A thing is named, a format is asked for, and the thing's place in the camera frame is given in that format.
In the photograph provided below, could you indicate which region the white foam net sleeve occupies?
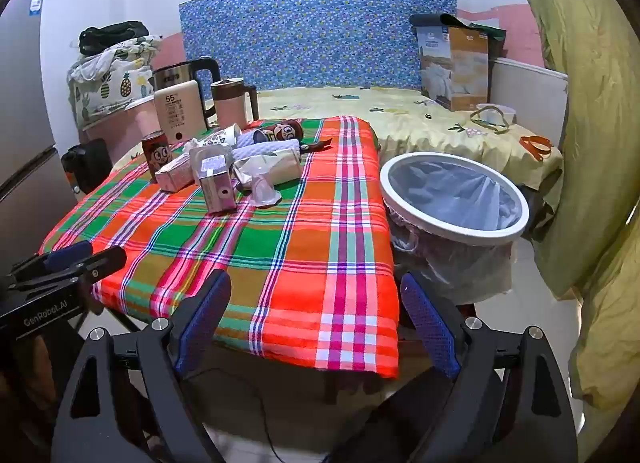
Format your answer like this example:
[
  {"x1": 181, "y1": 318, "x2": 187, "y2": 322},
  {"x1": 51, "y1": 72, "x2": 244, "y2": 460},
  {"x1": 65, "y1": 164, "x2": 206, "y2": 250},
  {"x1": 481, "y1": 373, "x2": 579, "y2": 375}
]
[{"x1": 235, "y1": 136, "x2": 301, "y2": 161}]

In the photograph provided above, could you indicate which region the cream water warmer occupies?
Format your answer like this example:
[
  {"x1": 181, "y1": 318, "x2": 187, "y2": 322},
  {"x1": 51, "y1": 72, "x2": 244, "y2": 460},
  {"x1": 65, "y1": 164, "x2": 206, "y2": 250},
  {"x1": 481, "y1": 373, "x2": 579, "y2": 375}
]
[{"x1": 153, "y1": 84, "x2": 205, "y2": 145}]

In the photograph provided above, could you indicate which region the black backpack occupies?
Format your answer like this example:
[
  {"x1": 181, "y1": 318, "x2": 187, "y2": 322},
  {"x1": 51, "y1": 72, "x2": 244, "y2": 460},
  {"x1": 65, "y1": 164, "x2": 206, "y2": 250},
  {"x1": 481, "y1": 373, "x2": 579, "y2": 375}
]
[{"x1": 61, "y1": 138, "x2": 113, "y2": 194}]

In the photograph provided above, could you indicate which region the clear plastic cup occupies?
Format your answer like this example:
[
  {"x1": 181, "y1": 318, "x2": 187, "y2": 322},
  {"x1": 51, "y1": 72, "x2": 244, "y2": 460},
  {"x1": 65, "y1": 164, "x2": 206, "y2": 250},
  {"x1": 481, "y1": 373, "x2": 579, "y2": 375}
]
[{"x1": 250, "y1": 176, "x2": 281, "y2": 208}]

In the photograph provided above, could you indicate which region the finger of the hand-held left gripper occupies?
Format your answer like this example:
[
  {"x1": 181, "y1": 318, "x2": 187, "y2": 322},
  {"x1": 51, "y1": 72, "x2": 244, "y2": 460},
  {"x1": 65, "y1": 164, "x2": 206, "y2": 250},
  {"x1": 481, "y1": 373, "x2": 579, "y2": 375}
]
[
  {"x1": 10, "y1": 240, "x2": 96, "y2": 280},
  {"x1": 10, "y1": 245, "x2": 128, "y2": 294}
]

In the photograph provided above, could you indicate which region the white cabinet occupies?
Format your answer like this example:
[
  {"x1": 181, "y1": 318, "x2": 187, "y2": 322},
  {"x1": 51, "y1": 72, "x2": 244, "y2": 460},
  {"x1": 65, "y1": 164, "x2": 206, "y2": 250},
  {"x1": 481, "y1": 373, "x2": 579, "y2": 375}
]
[{"x1": 487, "y1": 57, "x2": 568, "y2": 154}]

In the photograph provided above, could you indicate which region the olive strap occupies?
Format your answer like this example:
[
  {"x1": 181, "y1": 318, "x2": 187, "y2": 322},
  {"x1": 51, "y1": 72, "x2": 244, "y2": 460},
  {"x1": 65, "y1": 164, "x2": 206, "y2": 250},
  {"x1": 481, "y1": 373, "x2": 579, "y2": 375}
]
[{"x1": 469, "y1": 104, "x2": 513, "y2": 134}]

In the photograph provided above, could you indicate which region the patterned paper cup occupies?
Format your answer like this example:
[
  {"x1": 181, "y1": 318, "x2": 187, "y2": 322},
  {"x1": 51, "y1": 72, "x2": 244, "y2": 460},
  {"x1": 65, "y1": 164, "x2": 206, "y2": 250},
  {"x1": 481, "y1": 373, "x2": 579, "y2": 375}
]
[{"x1": 200, "y1": 124, "x2": 242, "y2": 149}]

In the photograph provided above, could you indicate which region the white round trash bin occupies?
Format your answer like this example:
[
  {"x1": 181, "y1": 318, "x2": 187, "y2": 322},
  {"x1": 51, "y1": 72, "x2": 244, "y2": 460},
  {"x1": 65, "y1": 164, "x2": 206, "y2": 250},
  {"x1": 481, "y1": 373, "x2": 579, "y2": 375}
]
[{"x1": 379, "y1": 152, "x2": 531, "y2": 306}]

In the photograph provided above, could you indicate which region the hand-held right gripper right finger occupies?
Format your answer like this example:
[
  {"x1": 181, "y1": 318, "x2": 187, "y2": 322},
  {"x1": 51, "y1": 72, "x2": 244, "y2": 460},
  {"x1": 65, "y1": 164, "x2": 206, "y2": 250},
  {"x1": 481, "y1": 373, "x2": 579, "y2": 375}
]
[{"x1": 399, "y1": 270, "x2": 581, "y2": 463}]

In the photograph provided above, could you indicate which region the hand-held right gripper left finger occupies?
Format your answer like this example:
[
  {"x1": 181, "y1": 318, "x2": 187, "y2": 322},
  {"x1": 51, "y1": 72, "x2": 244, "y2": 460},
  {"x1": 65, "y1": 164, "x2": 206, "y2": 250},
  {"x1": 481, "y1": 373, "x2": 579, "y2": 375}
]
[{"x1": 50, "y1": 269, "x2": 233, "y2": 463}]

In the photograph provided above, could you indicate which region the red cartoon drink can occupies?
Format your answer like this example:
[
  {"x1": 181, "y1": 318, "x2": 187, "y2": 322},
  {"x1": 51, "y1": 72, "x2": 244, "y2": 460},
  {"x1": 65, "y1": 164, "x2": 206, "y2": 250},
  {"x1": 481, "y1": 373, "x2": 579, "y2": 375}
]
[
  {"x1": 252, "y1": 122, "x2": 306, "y2": 144},
  {"x1": 141, "y1": 131, "x2": 174, "y2": 183}
]

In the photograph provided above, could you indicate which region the black bag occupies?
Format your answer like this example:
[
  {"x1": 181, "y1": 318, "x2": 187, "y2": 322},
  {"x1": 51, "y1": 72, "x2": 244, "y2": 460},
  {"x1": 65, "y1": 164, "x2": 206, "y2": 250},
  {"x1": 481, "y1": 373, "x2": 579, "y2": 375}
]
[{"x1": 78, "y1": 20, "x2": 150, "y2": 55}]

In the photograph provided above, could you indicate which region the plaid tablecloth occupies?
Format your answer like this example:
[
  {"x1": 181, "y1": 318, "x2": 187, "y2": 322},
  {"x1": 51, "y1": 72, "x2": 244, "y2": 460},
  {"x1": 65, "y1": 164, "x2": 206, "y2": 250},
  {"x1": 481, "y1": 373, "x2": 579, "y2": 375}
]
[{"x1": 40, "y1": 116, "x2": 401, "y2": 379}]

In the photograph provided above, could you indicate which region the clear plastic bin liner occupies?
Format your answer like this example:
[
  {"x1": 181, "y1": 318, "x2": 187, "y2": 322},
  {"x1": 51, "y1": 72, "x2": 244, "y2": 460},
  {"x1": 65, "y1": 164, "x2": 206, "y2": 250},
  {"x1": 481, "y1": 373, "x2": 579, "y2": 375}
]
[{"x1": 387, "y1": 160, "x2": 521, "y2": 304}]

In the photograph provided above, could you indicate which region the white bowl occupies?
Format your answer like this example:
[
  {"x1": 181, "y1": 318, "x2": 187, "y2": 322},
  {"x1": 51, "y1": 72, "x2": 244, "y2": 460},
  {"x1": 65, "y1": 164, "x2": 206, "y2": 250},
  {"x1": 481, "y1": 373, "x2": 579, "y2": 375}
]
[{"x1": 475, "y1": 103, "x2": 516, "y2": 126}]

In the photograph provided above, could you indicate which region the yellow printed bed sheet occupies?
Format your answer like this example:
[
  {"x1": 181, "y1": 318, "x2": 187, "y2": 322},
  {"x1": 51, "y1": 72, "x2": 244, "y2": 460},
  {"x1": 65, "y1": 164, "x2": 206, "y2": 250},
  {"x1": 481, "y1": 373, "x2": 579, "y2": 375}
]
[{"x1": 112, "y1": 86, "x2": 566, "y2": 194}]

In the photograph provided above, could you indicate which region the cream electric kettle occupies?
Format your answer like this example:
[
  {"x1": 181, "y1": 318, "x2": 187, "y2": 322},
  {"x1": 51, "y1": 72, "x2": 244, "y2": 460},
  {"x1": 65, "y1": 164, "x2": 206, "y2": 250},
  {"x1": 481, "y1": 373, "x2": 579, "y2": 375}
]
[{"x1": 152, "y1": 57, "x2": 222, "y2": 131}]

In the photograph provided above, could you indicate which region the pink cabinet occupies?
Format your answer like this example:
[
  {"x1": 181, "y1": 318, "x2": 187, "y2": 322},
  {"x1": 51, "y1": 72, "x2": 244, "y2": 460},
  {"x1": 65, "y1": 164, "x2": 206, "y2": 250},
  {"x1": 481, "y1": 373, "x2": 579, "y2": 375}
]
[{"x1": 82, "y1": 96, "x2": 161, "y2": 154}]

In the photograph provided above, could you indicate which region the black rolled mat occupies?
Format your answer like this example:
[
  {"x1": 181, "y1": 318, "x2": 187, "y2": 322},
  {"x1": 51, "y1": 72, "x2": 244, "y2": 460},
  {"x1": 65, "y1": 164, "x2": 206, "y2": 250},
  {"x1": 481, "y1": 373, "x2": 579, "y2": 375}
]
[{"x1": 410, "y1": 13, "x2": 457, "y2": 27}]

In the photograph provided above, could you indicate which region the black cable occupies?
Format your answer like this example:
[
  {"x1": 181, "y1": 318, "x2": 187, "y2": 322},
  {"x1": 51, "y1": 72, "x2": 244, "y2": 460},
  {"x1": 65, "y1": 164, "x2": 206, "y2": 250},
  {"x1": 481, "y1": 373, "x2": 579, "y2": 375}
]
[{"x1": 190, "y1": 368, "x2": 286, "y2": 463}]

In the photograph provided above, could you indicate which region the pink carton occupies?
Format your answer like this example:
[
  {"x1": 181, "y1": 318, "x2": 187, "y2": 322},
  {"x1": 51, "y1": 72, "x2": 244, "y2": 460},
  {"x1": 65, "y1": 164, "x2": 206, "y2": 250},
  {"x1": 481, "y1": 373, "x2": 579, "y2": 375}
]
[{"x1": 155, "y1": 159, "x2": 201, "y2": 192}]

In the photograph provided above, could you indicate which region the yellow-green hanging quilt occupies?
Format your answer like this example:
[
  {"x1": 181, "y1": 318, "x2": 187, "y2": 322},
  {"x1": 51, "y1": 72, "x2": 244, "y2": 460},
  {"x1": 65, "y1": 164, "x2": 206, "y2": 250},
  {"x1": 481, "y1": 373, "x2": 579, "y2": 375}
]
[{"x1": 495, "y1": 0, "x2": 640, "y2": 409}]

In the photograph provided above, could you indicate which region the printed cardboard box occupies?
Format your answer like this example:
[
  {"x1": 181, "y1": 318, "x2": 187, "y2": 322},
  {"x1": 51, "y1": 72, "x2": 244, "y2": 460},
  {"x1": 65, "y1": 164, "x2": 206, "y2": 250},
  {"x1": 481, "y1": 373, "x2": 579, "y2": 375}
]
[{"x1": 415, "y1": 26, "x2": 490, "y2": 112}]

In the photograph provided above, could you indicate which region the cream plastic wrapper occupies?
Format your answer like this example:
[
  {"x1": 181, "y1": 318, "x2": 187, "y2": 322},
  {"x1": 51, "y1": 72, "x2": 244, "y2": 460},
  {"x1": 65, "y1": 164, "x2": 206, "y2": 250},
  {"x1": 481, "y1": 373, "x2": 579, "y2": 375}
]
[{"x1": 231, "y1": 148, "x2": 303, "y2": 189}]

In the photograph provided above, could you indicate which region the pink mug with brown handle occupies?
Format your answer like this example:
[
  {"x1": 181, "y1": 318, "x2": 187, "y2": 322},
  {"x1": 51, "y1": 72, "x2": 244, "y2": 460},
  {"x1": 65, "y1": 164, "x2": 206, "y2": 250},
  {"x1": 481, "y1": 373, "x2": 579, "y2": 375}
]
[{"x1": 210, "y1": 78, "x2": 259, "y2": 129}]

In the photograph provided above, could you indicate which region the orange strap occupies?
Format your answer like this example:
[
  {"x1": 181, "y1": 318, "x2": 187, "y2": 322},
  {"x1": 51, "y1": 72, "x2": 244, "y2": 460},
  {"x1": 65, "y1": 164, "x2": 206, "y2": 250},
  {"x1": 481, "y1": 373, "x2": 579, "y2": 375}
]
[{"x1": 517, "y1": 134, "x2": 553, "y2": 161}]

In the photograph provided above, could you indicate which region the blue floral headboard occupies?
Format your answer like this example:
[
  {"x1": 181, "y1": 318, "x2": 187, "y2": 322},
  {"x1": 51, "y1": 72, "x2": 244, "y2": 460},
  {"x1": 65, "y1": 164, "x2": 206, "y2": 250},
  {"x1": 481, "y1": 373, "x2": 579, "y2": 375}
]
[{"x1": 179, "y1": 0, "x2": 458, "y2": 91}]

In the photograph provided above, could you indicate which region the grey refrigerator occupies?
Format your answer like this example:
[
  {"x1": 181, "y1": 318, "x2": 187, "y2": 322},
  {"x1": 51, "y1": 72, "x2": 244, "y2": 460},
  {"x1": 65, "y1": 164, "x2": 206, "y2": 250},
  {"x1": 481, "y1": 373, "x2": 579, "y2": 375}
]
[{"x1": 0, "y1": 0, "x2": 76, "y2": 254}]

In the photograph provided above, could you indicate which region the pineapple print cloth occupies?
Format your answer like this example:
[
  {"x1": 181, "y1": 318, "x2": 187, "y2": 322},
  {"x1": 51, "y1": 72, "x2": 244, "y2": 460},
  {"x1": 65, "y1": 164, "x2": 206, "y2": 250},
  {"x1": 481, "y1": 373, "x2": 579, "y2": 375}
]
[{"x1": 67, "y1": 36, "x2": 163, "y2": 129}]

